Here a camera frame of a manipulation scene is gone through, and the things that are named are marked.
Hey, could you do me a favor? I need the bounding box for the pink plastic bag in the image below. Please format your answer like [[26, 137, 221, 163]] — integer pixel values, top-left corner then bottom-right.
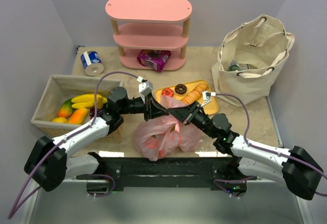
[[133, 95, 204, 162]]

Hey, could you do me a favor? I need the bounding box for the dark red grapes bunch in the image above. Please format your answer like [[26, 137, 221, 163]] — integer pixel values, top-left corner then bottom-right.
[[89, 106, 99, 118]]

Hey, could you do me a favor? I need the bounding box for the purple snack packet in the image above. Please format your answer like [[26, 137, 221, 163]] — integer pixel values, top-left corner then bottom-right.
[[137, 50, 172, 72]]

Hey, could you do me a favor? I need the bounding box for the clear water bottle green label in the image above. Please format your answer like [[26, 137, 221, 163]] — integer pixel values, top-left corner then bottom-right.
[[227, 59, 251, 72]]

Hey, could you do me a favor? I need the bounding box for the cream canvas tote bag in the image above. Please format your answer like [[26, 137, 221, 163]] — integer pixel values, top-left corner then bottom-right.
[[211, 15, 295, 107]]

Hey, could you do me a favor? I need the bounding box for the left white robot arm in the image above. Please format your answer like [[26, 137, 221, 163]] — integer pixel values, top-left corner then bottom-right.
[[24, 86, 168, 192]]

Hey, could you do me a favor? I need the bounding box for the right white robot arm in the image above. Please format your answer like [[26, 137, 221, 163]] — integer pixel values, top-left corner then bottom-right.
[[168, 102, 325, 200]]

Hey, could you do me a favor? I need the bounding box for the yellow plastic tray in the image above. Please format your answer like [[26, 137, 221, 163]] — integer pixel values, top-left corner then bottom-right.
[[154, 79, 219, 115]]

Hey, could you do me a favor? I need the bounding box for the long baguette bread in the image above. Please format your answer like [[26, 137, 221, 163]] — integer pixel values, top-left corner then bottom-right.
[[180, 83, 208, 105]]

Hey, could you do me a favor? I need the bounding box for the pink sprinkled donut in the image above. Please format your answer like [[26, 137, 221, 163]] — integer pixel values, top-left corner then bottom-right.
[[161, 87, 174, 97]]

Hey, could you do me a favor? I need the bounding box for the chocolate donut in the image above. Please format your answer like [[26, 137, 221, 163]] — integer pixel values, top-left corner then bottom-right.
[[174, 84, 188, 96]]

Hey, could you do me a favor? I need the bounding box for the yellow banana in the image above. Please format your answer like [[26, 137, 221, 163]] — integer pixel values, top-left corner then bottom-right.
[[72, 93, 107, 109]]

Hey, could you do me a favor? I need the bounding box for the orange mango fruit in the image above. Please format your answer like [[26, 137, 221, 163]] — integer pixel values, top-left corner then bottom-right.
[[57, 99, 88, 125]]

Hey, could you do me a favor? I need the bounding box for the blue white tin can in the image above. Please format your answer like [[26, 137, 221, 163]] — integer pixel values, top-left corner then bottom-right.
[[80, 51, 104, 76]]

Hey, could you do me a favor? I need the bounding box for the wicker basket with liner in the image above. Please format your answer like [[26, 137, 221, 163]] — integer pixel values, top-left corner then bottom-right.
[[30, 74, 126, 143]]

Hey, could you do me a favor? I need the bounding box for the pink three-tier shelf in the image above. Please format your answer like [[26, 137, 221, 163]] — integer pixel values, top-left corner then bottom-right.
[[105, 0, 192, 71]]

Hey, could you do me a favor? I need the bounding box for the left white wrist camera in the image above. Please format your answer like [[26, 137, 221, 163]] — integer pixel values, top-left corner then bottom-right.
[[137, 76, 153, 102]]

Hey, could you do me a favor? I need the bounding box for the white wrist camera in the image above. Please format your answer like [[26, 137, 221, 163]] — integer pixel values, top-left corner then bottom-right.
[[201, 91, 216, 107], [137, 76, 153, 102]]

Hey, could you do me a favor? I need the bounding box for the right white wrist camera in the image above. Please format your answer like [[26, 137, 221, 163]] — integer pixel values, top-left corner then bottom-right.
[[201, 91, 216, 107]]

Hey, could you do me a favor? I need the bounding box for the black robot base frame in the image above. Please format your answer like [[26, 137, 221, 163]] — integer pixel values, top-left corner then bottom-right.
[[77, 157, 247, 197]]

